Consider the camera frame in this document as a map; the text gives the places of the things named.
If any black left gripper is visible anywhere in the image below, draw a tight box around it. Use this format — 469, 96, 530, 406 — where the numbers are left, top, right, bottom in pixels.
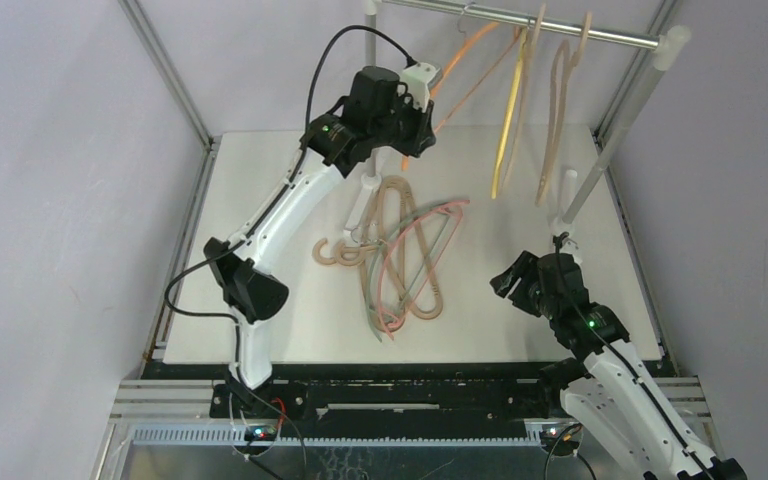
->
370, 91, 437, 160

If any green wire hanger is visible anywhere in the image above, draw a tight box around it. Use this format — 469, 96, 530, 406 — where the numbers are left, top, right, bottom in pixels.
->
363, 199, 469, 339

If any pink wire hanger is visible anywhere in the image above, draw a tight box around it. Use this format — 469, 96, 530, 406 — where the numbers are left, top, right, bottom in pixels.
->
366, 198, 470, 340

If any yellow wire hanger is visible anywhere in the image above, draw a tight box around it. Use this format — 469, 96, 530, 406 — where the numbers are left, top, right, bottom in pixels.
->
491, 27, 528, 199

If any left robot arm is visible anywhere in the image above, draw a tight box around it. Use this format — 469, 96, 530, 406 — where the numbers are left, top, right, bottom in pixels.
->
204, 62, 440, 417

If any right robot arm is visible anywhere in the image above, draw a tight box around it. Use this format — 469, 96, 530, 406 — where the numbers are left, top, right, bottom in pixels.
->
490, 251, 747, 479

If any metal clothes rack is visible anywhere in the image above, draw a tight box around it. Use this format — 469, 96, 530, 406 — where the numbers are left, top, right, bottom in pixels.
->
341, 0, 693, 240

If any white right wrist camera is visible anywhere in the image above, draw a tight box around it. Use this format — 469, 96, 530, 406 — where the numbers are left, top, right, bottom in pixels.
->
553, 232, 582, 263

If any right black cable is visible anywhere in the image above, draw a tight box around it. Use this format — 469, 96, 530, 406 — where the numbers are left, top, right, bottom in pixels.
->
552, 233, 723, 480

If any black cable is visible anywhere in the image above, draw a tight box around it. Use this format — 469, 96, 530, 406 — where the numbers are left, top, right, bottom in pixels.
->
552, 233, 723, 480
162, 25, 420, 372

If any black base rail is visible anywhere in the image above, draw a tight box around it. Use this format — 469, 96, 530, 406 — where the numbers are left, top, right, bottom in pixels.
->
140, 362, 571, 440

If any aluminium frame right post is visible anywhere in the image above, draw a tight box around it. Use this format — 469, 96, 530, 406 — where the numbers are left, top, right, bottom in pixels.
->
593, 0, 685, 147

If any aluminium frame post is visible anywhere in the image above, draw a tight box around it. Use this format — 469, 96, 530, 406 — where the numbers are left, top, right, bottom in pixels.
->
593, 0, 685, 147
118, 0, 214, 151

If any left black cable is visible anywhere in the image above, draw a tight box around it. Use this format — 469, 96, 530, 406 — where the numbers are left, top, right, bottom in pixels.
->
162, 25, 420, 372

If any aluminium frame left post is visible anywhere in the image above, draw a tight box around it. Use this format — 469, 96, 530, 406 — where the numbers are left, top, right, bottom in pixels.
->
118, 0, 214, 151

